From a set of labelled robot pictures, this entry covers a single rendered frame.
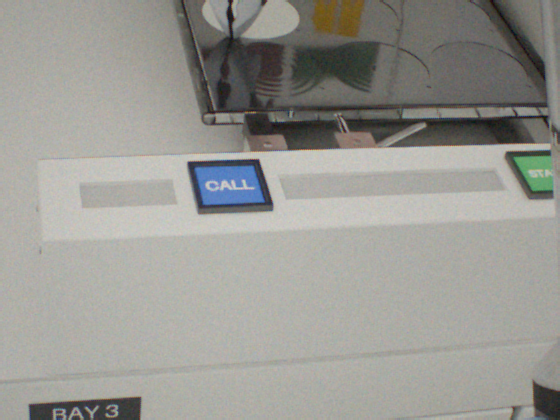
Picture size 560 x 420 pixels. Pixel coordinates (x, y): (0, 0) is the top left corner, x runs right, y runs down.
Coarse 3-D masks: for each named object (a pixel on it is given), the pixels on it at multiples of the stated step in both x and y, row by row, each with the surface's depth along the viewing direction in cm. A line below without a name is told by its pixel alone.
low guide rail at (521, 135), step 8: (488, 120) 120; (496, 120) 118; (504, 120) 116; (512, 120) 117; (520, 120) 117; (496, 128) 118; (504, 128) 117; (512, 128) 115; (520, 128) 116; (496, 136) 119; (504, 136) 117; (512, 136) 115; (520, 136) 114; (528, 136) 115
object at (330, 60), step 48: (192, 0) 118; (288, 0) 120; (336, 0) 122; (384, 0) 123; (432, 0) 124; (480, 0) 126; (240, 48) 112; (288, 48) 113; (336, 48) 114; (384, 48) 115; (432, 48) 116; (480, 48) 117; (240, 96) 105; (288, 96) 106; (336, 96) 107; (384, 96) 108; (432, 96) 109; (480, 96) 110; (528, 96) 111
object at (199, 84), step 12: (180, 0) 117; (180, 24) 114; (180, 36) 112; (192, 36) 112; (192, 48) 110; (192, 60) 108; (192, 72) 107; (192, 84) 106; (204, 84) 105; (204, 96) 104; (204, 108) 102; (204, 120) 102
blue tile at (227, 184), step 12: (204, 168) 85; (216, 168) 85; (228, 168) 86; (240, 168) 86; (252, 168) 86; (204, 180) 84; (216, 180) 84; (228, 180) 84; (240, 180) 85; (252, 180) 85; (204, 192) 83; (216, 192) 83; (228, 192) 83; (240, 192) 84; (252, 192) 84; (204, 204) 82; (216, 204) 82
